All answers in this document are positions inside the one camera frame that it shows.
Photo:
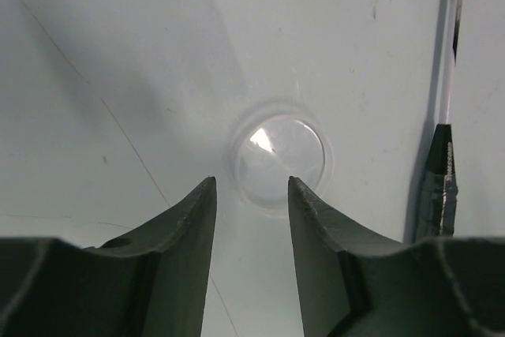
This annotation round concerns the clear plastic tube lid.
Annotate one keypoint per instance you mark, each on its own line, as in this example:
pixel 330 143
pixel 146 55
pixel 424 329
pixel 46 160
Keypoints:
pixel 271 141

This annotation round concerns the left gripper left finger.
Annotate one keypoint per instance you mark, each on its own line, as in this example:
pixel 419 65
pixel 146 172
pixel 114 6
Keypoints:
pixel 150 281

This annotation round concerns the white badminton racket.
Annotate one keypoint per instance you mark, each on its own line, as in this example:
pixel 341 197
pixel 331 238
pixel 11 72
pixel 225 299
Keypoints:
pixel 437 204

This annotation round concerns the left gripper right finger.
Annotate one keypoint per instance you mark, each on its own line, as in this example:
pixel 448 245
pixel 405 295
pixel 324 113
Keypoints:
pixel 352 281

